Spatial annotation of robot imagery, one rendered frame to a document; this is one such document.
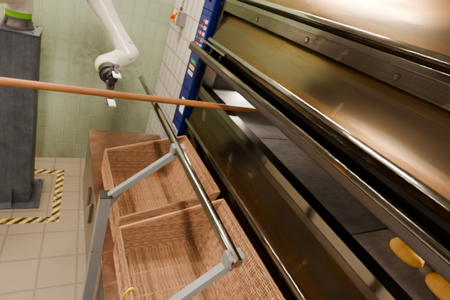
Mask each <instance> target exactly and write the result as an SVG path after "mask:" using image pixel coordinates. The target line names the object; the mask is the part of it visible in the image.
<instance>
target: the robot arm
mask: <svg viewBox="0 0 450 300"><path fill-rule="evenodd" d="M0 3H2V4H3V7H4V10H5V16H4V18H3V20H2V21H1V24H2V25H4V26H5V27H9V28H12V29H17V30H22V31H33V30H34V28H35V27H34V26H33V21H32V15H33V0H0ZM87 3H88V4H89V6H90V7H91V9H92V10H93V12H94V13H95V14H96V16H97V18H98V19H99V20H100V22H101V24H102V26H103V27H104V29H105V30H106V32H107V34H108V36H109V38H110V40H111V42H112V44H113V46H114V47H115V50H114V51H111V52H109V53H107V54H103V55H100V56H99V57H97V59H96V60H95V63H94V65H95V68H96V70H97V72H98V73H99V76H100V79H101V80H102V81H103V82H104V83H106V90H114V89H115V83H116V82H117V80H118V79H121V76H122V74H120V73H119V70H121V69H123V68H126V67H127V66H130V65H133V64H135V63H137V61H138V60H139V51H138V49H137V48H136V47H135V45H134V43H133V42H132V41H131V39H130V37H129V35H128V33H127V32H126V30H125V28H124V27H123V25H122V23H121V21H120V19H119V17H118V14H117V12H116V10H115V7H114V5H113V2H112V0H87ZM106 105H109V106H110V107H117V106H116V103H115V100H114V99H113V98H110V97H107V98H106Z"/></svg>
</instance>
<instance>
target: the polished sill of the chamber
mask: <svg viewBox="0 0 450 300"><path fill-rule="evenodd" d="M200 92H201V93H202V94H203V96H204V97H205V98H206V99H207V101H208V102H211V103H218V104H226V103H225V102H224V101H223V100H222V99H221V98H220V97H219V96H218V95H217V94H216V93H215V92H214V91H213V90H212V89H211V88H210V87H207V86H202V87H201V90H200ZM216 111H217V112H218V113H219V114H220V116H221V117H222V118H223V119H224V120H225V121H226V122H227V123H228V125H229V126H230V127H231V128H232V130H233V131H234V132H235V133H236V134H237V135H238V136H239V137H240V139H241V140H242V141H243V142H244V143H245V145H246V146H247V147H248V148H249V149H250V150H251V151H252V152H253V154H254V155H255V156H256V157H257V159H258V160H259V161H260V162H261V163H262V164H263V165H264V166H265V167H266V169H267V170H268V171H269V172H270V174H271V175H272V176H273V177H274V178H275V179H276V180H277V181H278V183H279V184H280V185H281V186H282V187H283V189H284V190H285V191H286V192H287V193H288V194H289V195H290V197H291V198H292V199H293V200H294V201H295V203H296V204H297V205H298V206H299V207H300V208H301V209H302V210H303V212H304V213H305V214H306V215H307V217H308V218H309V219H310V220H311V221H312V222H313V223H314V224H315V225H316V227H317V228H318V229H319V230H320V232H321V233H322V234H323V235H324V236H325V237H326V238H327V239H328V240H329V242H330V243H331V244H332V245H333V247H334V248H335V249H336V250H337V251H338V252H339V253H340V254H341V256H342V257H343V258H344V259H345V260H346V262H347V263H348V264H349V265H350V266H351V267H352V268H353V270H354V271H355V272H356V273H357V274H358V276H359V277H360V278H361V279H362V280H363V282H365V284H366V285H367V286H368V287H369V288H370V290H371V291H372V292H373V293H374V294H375V296H377V298H378V299H379V300H413V299H412V298H411V297H410V296H409V295H408V294H407V292H406V291H405V290H404V289H403V288H402V287H401V286H400V285H399V284H398V283H397V282H396V281H395V280H394V279H393V278H392V277H391V276H390V275H389V274H388V273H387V272H386V271H385V270H384V269H383V268H382V267H381V266H380V265H379V264H378V262H377V261H376V260H375V259H374V258H373V257H372V256H371V255H370V254H369V253H368V252H367V251H366V250H365V249H364V248H363V247H362V245H361V244H360V243H359V242H358V241H357V240H356V239H355V238H354V237H353V236H352V235H351V234H350V233H349V232H348V231H347V230H346V229H345V228H344V227H343V226H342V225H341V224H340V223H339V222H338V221H337V220H336V219H335V218H334V217H333V215H332V214H331V213H330V212H329V211H328V210H327V209H326V208H325V207H324V206H323V205H322V204H321V203H320V202H319V201H318V200H317V198H316V197H315V196H314V195H313V194H312V193H311V192H310V191H309V190H308V189H307V188H306V187H305V186H304V185H303V184H302V183H301V182H300V181H299V180H298V179H297V178H296V177H295V176H294V175H293V174H292V173H291V172H290V171H289V170H288V168H287V167H286V166H285V165H284V164H283V163H282V162H281V161H280V160H279V159H278V158H277V157H276V156H275V155H274V154H273V152H272V151H271V150H270V149H269V148H268V147H267V146H266V145H265V144H264V143H263V142H262V141H261V140H260V139H259V138H258V137H257V136H256V135H255V134H254V133H253V132H252V131H251V130H250V129H249V128H248V127H247V126H246V125H245V124H244V123H243V121H242V120H241V119H240V118H239V117H238V116H237V115H236V114H235V113H234V112H233V111H231V110H219V109H216Z"/></svg>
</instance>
